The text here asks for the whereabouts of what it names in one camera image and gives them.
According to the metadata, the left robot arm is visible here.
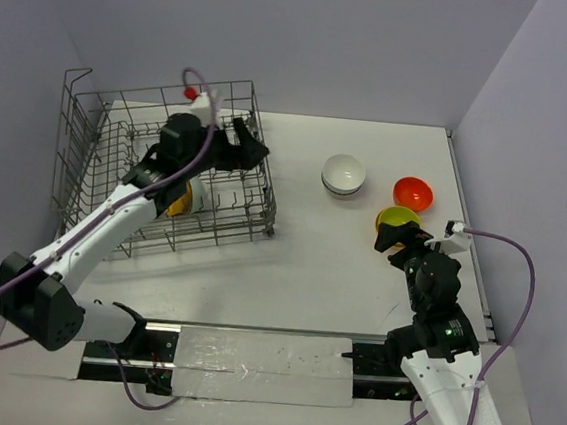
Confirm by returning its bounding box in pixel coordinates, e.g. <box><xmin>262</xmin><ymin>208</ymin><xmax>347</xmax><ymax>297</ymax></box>
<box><xmin>0</xmin><ymin>113</ymin><xmax>269</xmax><ymax>357</ymax></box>

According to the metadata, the grey wire dish rack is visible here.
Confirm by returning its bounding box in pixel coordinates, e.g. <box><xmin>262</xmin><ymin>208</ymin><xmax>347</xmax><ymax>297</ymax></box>
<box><xmin>51</xmin><ymin>68</ymin><xmax>277</xmax><ymax>258</ymax></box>

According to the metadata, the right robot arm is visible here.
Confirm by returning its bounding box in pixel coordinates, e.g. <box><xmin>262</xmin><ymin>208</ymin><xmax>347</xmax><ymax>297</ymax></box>
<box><xmin>375</xmin><ymin>221</ymin><xmax>507</xmax><ymax>425</ymax></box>

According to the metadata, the lime green bowl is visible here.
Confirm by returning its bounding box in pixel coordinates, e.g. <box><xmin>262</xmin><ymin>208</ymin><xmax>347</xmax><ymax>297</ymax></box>
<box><xmin>384</xmin><ymin>205</ymin><xmax>421</xmax><ymax>227</ymax></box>

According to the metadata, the black mounting rail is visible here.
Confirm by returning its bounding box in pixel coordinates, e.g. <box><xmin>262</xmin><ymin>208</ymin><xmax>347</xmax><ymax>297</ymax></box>
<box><xmin>78</xmin><ymin>321</ymin><xmax>415</xmax><ymax>408</ymax></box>

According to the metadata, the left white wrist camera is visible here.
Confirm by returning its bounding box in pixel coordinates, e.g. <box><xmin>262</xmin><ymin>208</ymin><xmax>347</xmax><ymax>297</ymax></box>
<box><xmin>183</xmin><ymin>87</ymin><xmax>222</xmax><ymax>127</ymax></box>

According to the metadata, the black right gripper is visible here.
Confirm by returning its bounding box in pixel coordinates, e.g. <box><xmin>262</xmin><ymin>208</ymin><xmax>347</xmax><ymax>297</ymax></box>
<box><xmin>368</xmin><ymin>216</ymin><xmax>456</xmax><ymax>314</ymax></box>

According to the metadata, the yellow-orange bowl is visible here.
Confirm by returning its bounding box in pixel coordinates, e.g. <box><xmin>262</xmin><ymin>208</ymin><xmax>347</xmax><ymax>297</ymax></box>
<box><xmin>165</xmin><ymin>186</ymin><xmax>193</xmax><ymax>218</ymax></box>

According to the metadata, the white patterned bowl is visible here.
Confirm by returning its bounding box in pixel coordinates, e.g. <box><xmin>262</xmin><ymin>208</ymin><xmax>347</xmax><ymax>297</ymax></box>
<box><xmin>320</xmin><ymin>154</ymin><xmax>367</xmax><ymax>197</ymax></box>

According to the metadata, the silver taped cover plate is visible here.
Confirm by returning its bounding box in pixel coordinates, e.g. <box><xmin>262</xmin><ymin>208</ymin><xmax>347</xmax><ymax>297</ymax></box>
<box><xmin>171</xmin><ymin>327</ymin><xmax>354</xmax><ymax>408</ymax></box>

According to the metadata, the red-orange bowl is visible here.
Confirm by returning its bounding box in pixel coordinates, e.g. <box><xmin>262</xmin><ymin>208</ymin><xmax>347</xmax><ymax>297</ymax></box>
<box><xmin>392</xmin><ymin>176</ymin><xmax>434</xmax><ymax>213</ymax></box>

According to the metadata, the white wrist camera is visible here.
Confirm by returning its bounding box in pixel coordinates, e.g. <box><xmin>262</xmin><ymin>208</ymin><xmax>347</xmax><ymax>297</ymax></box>
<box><xmin>424</xmin><ymin>220</ymin><xmax>473</xmax><ymax>256</ymax></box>
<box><xmin>183</xmin><ymin>87</ymin><xmax>222</xmax><ymax>127</ymax></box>

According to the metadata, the light blue ribbed bowl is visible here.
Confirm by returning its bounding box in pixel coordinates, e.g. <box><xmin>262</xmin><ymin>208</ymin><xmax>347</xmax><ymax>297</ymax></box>
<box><xmin>187</xmin><ymin>177</ymin><xmax>208</xmax><ymax>214</ymax></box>

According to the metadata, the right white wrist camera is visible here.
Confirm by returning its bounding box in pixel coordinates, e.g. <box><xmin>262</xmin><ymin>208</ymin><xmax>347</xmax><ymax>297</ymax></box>
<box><xmin>424</xmin><ymin>220</ymin><xmax>473</xmax><ymax>256</ymax></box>

